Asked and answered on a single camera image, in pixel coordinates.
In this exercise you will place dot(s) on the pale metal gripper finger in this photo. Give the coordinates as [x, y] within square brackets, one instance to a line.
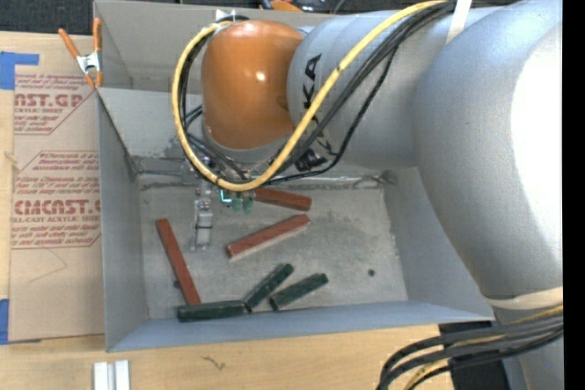
[195, 237]
[206, 219]

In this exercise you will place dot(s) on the red-brown flat block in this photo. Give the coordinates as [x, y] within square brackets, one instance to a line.
[288, 198]
[269, 236]
[178, 262]

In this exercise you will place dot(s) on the dark green flat block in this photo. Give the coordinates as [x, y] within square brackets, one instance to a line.
[210, 311]
[299, 290]
[269, 285]

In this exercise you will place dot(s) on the grey metal bin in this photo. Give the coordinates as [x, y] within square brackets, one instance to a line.
[320, 242]

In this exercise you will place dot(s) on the brown cardboard board, red print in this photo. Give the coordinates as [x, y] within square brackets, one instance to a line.
[55, 287]

